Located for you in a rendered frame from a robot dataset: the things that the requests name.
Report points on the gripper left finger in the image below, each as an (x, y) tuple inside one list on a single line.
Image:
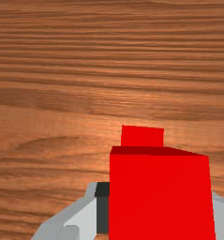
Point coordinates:
[(82, 215)]

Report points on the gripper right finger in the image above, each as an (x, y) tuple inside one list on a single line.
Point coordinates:
[(223, 218)]

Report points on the red cube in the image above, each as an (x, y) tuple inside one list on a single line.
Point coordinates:
[(142, 136), (161, 197)]

